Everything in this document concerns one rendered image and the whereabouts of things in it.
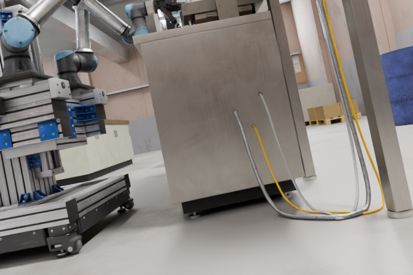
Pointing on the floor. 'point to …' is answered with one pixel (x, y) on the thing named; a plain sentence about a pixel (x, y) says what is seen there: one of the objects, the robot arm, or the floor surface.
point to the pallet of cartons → (330, 113)
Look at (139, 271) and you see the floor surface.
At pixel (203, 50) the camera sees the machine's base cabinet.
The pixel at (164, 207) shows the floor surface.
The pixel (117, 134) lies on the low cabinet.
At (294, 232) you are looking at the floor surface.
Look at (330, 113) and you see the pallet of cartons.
